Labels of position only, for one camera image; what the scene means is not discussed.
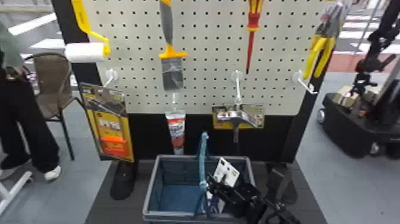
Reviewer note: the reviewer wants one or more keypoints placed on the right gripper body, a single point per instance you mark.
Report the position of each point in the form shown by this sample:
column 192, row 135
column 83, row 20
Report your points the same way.
column 242, row 198

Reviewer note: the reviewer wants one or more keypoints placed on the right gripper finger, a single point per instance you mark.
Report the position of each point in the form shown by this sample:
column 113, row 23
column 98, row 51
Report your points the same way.
column 215, row 187

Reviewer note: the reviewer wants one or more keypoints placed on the white carded tool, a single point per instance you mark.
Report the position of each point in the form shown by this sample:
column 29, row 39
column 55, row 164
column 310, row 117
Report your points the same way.
column 227, row 171

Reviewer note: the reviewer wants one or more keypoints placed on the blue basket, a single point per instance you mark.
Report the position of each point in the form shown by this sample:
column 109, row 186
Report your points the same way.
column 175, row 194

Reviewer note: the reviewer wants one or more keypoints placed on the red white tube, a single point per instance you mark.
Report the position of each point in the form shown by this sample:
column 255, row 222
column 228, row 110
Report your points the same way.
column 176, row 128

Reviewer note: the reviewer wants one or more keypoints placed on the carded hammer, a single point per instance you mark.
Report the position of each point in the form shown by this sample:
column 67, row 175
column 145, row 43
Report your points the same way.
column 240, row 115

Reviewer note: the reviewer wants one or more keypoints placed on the yellow carded hand tool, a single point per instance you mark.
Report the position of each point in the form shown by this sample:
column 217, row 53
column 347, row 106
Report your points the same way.
column 109, row 125

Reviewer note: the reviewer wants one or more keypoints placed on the grey yellow paint brush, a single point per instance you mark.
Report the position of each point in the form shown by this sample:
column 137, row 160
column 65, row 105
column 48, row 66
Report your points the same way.
column 171, row 70

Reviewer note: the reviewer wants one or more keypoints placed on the white pegboard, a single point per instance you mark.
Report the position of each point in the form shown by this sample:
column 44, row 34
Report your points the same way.
column 212, row 47

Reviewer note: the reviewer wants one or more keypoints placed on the red yellow screwdriver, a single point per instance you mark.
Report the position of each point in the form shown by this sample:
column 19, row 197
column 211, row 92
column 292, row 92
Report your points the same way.
column 253, row 22

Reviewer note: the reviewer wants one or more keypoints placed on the yellow pliers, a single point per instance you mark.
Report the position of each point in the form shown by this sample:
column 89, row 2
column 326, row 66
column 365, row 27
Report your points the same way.
column 325, row 47

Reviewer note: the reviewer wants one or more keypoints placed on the yellow paint roller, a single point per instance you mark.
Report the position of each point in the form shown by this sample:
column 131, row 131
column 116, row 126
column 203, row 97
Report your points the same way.
column 84, row 52

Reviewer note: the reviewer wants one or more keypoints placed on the brown chair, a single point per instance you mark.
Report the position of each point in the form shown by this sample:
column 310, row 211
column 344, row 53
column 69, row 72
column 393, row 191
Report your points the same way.
column 51, row 84

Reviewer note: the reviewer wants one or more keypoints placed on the person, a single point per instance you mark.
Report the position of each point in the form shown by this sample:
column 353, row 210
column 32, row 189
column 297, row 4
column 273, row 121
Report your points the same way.
column 22, row 125

